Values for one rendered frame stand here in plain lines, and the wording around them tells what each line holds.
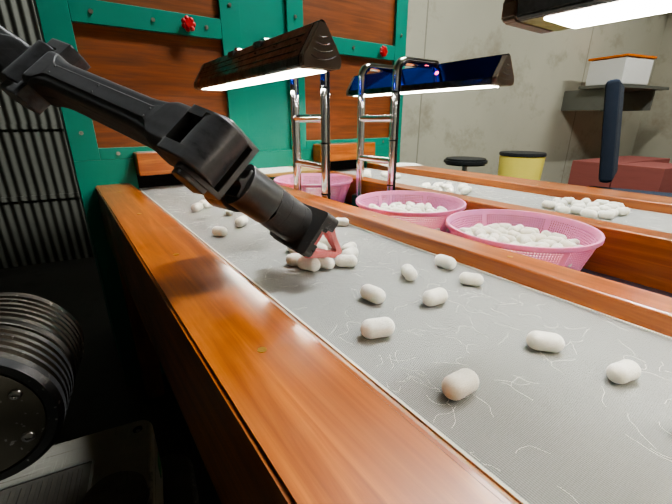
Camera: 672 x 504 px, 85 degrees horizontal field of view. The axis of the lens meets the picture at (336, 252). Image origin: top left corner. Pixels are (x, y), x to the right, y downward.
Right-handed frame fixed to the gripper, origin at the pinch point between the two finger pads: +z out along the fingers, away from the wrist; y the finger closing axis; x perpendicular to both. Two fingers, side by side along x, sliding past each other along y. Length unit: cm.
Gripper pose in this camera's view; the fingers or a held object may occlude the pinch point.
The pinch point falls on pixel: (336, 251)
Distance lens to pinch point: 58.1
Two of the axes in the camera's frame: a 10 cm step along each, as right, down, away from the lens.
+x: -5.2, 8.5, -0.7
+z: 6.1, 4.3, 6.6
